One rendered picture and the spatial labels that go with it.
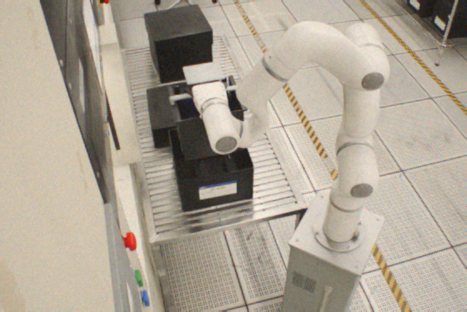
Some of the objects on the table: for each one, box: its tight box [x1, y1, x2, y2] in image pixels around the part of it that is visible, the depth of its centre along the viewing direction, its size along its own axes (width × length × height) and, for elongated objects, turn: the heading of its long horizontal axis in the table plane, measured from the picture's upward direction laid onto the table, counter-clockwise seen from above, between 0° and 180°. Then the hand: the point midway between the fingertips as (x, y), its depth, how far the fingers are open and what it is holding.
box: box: [143, 4, 213, 84], centre depth 233 cm, size 29×29×25 cm
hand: (203, 78), depth 151 cm, fingers closed on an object, 3 cm apart
